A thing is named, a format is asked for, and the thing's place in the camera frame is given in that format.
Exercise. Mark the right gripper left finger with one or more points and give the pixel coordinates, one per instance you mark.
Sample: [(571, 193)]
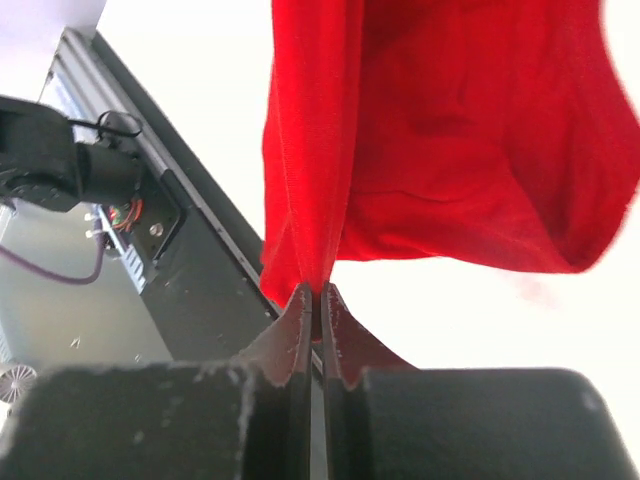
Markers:
[(247, 417)]

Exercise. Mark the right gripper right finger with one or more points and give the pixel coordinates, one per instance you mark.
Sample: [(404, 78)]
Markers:
[(386, 419)]

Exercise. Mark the red t-shirt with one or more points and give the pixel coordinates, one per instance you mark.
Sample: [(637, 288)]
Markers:
[(491, 132)]

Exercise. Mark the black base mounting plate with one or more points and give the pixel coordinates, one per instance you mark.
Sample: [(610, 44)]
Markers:
[(205, 301)]

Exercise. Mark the right white cable duct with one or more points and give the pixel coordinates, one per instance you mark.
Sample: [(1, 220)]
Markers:
[(122, 244)]

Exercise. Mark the aluminium front rail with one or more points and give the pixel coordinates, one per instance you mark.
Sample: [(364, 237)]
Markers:
[(94, 92)]

